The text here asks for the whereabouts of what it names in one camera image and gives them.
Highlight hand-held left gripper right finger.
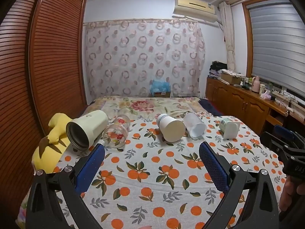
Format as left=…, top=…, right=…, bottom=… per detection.
left=199, top=141, right=280, bottom=229

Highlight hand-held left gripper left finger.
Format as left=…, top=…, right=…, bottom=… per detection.
left=27, top=144, right=105, bottom=229

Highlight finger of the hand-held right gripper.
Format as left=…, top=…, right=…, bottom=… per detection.
left=260, top=132, right=290, bottom=160
left=274, top=124, right=305, bottom=149

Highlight white and green cup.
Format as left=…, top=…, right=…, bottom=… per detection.
left=219, top=118, right=242, bottom=140

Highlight cream insulated steel cup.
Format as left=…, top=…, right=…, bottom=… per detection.
left=66, top=110, right=109, bottom=151

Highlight translucent plastic cup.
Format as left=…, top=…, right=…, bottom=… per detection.
left=183, top=112, right=207, bottom=139

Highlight floral glass cup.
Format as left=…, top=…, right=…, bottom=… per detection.
left=102, top=115, right=131, bottom=148

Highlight striped white paper cup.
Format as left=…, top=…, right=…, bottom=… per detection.
left=156, top=114, right=186, bottom=143

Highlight person's right hand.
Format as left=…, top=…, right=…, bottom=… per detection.
left=279, top=175, right=305, bottom=218

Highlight yellow plush toy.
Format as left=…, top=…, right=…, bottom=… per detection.
left=32, top=112, right=72, bottom=174

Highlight wooden sideboard cabinet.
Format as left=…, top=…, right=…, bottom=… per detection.
left=205, top=76, right=305, bottom=136

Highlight pink kettle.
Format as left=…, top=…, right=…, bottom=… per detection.
left=252, top=76, right=261, bottom=93

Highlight orange fruit print cloth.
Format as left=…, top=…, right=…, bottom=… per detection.
left=21, top=116, right=287, bottom=229

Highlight dark blue cloth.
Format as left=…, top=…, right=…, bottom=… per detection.
left=198, top=98, right=226, bottom=118

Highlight cardboard box with cloth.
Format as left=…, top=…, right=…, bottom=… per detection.
left=220, top=69, right=245, bottom=85

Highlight floral bed quilt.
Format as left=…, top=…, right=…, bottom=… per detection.
left=82, top=96, right=216, bottom=130

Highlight grey window blind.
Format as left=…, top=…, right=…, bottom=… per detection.
left=246, top=0, right=305, bottom=93

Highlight pile of dark clothes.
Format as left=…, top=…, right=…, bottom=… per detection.
left=209, top=61, right=228, bottom=80

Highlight blue plastic bag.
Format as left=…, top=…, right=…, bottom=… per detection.
left=150, top=78, right=171, bottom=94

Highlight beige tied curtain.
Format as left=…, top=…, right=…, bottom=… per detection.
left=219, top=1, right=237, bottom=73

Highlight brown louvered wardrobe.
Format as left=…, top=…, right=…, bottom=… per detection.
left=0, top=0, right=88, bottom=210

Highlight white power strip with cables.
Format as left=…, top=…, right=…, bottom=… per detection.
left=272, top=89, right=300, bottom=111

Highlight ring patterned sheer curtain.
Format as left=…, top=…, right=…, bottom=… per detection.
left=83, top=19, right=206, bottom=99

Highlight cream wall air conditioner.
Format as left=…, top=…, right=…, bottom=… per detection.
left=173, top=0, right=219, bottom=23

